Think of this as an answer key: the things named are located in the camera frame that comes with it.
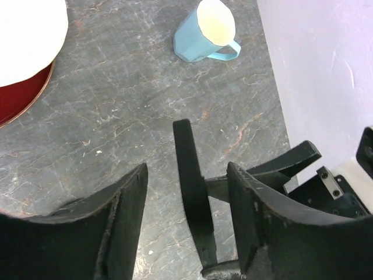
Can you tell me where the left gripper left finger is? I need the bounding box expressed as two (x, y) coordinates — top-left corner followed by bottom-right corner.
(1, 163), (148, 279)

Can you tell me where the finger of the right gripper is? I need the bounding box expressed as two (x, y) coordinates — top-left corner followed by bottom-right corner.
(247, 141), (321, 187)

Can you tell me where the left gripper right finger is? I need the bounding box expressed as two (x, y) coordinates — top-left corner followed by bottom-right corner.
(227, 163), (372, 279)

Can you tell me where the black smartphone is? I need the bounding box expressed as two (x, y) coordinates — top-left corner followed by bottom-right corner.
(173, 119), (217, 268)

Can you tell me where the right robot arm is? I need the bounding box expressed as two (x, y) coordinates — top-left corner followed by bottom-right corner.
(248, 126), (372, 218)

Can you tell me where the light blue mug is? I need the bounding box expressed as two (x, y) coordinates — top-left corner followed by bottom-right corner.
(173, 0), (241, 62)

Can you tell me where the red round tray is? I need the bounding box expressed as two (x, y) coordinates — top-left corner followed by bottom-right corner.
(1, 60), (56, 127)

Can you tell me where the white paper plate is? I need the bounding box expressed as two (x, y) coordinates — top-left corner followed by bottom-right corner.
(1, 1), (68, 86)

